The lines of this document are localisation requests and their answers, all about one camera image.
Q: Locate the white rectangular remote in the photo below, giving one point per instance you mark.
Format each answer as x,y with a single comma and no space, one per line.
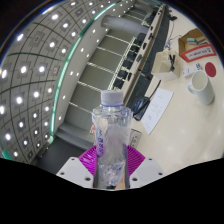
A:
192,70

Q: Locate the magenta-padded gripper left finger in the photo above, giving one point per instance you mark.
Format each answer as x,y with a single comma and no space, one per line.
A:
75,171

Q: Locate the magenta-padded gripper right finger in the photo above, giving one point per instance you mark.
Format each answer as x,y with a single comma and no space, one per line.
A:
145,170

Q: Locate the white printed paper sheet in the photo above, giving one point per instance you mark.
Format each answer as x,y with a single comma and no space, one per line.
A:
156,111

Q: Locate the row of black office chairs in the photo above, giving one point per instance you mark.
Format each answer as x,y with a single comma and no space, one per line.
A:
128,65

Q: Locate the long curved conference desk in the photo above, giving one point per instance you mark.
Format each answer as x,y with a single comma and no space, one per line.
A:
150,50

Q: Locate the round recessed ceiling lights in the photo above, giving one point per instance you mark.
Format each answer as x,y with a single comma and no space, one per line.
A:
35,95

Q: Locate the clear plastic water bottle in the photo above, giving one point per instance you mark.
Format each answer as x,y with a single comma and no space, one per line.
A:
111,140

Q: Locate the red-sided open cardboard box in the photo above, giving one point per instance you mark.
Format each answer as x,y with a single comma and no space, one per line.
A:
196,53

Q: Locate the flat round red coaster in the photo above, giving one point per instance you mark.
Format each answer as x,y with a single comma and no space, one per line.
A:
210,69

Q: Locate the white ceramic mug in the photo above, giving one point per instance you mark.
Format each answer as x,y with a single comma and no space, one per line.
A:
201,88

